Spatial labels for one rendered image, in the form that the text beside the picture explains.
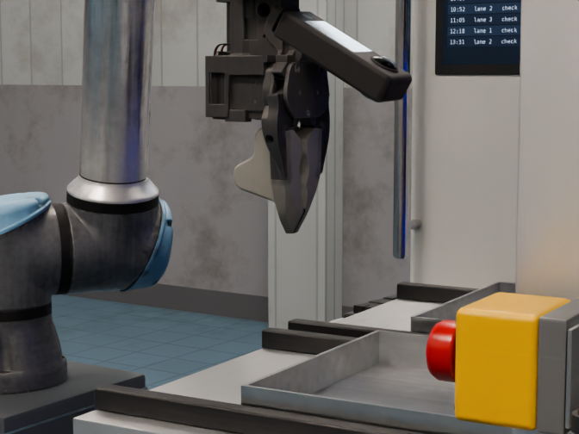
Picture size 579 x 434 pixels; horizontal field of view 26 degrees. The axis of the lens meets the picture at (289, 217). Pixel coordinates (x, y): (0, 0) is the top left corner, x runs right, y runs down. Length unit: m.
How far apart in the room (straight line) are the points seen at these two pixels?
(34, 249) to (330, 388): 0.51
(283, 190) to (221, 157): 4.93
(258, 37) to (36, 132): 5.71
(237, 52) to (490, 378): 0.41
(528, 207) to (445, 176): 1.15
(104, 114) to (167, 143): 4.62
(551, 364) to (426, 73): 1.29
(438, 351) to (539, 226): 0.11
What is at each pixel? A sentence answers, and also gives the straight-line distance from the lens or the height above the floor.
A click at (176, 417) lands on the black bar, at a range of 1.08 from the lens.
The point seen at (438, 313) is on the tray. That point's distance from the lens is 1.41.
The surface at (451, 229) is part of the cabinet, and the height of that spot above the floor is 0.93.
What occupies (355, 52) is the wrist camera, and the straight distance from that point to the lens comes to 1.03.
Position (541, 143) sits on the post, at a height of 1.13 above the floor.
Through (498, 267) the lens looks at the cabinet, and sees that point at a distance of 1.97.
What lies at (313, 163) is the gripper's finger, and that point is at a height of 1.10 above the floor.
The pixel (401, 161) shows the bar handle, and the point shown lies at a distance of 1.97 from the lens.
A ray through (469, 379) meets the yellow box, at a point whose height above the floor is 0.99.
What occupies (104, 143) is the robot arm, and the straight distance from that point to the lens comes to 1.55.
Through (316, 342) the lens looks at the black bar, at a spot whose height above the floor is 0.89.
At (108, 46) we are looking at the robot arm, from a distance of 1.53.
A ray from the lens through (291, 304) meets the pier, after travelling 5.64.
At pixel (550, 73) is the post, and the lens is 0.84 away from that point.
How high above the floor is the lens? 1.18
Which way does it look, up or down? 7 degrees down
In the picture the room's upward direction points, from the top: straight up
